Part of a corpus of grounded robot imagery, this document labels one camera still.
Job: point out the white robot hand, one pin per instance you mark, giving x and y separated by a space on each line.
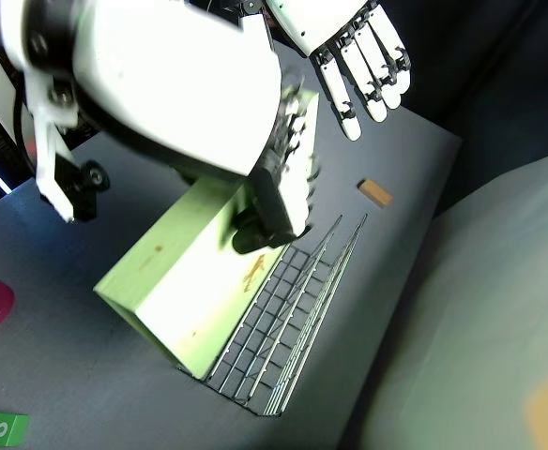
330 23
175 84

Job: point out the green number block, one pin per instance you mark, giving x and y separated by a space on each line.
2 429

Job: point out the small wooden block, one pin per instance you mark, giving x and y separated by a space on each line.
375 192

